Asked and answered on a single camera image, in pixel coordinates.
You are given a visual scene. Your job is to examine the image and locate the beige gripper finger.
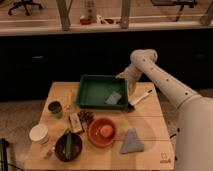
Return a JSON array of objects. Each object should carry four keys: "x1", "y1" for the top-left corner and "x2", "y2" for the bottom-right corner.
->
[{"x1": 128, "y1": 82, "x2": 136, "y2": 96}]

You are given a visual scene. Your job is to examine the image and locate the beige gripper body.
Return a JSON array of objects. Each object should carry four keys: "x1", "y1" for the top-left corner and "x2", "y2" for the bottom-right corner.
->
[{"x1": 116, "y1": 65, "x2": 142, "y2": 83}]

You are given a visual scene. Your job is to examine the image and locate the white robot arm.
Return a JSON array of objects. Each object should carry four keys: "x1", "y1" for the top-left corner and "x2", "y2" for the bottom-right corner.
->
[{"x1": 119, "y1": 49, "x2": 213, "y2": 171}]

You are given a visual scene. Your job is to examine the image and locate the grey sponge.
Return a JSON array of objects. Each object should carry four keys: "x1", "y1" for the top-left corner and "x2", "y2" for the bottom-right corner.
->
[{"x1": 106, "y1": 91, "x2": 122, "y2": 105}]

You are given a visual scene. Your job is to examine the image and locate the green plastic tray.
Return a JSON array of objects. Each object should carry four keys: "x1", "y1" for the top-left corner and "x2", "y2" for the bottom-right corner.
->
[{"x1": 76, "y1": 75, "x2": 128, "y2": 110}]

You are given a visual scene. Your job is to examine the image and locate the orange fruit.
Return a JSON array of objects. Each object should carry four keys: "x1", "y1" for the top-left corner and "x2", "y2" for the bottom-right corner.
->
[{"x1": 100, "y1": 125, "x2": 114, "y2": 138}]

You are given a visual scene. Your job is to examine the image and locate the orange bowl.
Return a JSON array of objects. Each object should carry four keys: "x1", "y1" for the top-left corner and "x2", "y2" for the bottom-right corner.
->
[{"x1": 87, "y1": 117, "x2": 116, "y2": 148}]

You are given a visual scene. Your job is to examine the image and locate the dark pine cone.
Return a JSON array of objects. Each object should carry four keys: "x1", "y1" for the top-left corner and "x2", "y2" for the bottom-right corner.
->
[{"x1": 78, "y1": 110, "x2": 94, "y2": 125}]

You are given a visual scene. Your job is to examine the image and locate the blue-grey folded cloth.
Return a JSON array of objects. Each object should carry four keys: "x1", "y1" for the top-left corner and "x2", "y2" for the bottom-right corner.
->
[{"x1": 120, "y1": 128, "x2": 144, "y2": 154}]

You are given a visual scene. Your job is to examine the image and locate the small cardboard box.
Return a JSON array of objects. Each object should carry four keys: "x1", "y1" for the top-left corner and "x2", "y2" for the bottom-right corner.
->
[{"x1": 69, "y1": 113, "x2": 83, "y2": 133}]

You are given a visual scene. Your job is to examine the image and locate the red dish on shelf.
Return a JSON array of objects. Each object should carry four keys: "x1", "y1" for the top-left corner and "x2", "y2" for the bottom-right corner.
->
[{"x1": 80, "y1": 18, "x2": 92, "y2": 25}]

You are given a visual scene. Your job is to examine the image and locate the green cup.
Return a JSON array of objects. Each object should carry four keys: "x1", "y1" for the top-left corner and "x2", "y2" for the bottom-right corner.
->
[{"x1": 48, "y1": 101, "x2": 63, "y2": 118}]

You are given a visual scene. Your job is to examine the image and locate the green cucumber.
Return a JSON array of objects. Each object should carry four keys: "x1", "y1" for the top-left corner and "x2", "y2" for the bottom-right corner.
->
[{"x1": 65, "y1": 133, "x2": 72, "y2": 160}]

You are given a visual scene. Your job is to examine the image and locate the dark brown bowl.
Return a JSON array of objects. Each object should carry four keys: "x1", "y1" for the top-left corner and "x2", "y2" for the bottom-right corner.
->
[{"x1": 55, "y1": 133, "x2": 82, "y2": 162}]

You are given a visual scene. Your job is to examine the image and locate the white stacked containers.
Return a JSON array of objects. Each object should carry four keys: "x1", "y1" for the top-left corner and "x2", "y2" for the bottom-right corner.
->
[{"x1": 29, "y1": 124, "x2": 49, "y2": 144}]

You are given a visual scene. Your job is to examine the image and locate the black office chair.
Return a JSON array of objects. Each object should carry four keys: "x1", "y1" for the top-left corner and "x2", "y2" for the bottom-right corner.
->
[{"x1": 8, "y1": 0, "x2": 43, "y2": 16}]

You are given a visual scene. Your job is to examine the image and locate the black stand at left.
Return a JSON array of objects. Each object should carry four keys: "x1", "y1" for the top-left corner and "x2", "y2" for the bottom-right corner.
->
[{"x1": 0, "y1": 138, "x2": 9, "y2": 171}]

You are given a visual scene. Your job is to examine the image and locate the white-handled brush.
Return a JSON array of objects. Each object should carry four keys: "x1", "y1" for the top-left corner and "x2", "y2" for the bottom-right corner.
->
[{"x1": 129, "y1": 89, "x2": 152, "y2": 107}]

